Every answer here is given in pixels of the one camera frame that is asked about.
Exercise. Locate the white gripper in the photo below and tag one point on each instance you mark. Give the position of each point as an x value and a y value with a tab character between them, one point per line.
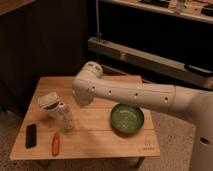
49	103

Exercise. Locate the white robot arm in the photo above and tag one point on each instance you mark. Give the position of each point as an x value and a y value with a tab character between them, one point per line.
170	99

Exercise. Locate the clear plastic bottle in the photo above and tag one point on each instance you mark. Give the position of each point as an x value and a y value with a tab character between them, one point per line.
66	115

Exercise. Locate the wooden table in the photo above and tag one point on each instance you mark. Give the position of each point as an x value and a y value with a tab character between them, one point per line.
92	135

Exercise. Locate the dark wooden cabinet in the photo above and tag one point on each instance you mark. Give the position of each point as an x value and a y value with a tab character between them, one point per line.
44	38

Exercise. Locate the green bowl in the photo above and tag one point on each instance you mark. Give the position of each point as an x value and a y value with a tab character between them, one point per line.
126	119

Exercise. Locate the white shelf unit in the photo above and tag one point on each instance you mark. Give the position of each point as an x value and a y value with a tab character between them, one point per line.
154	41

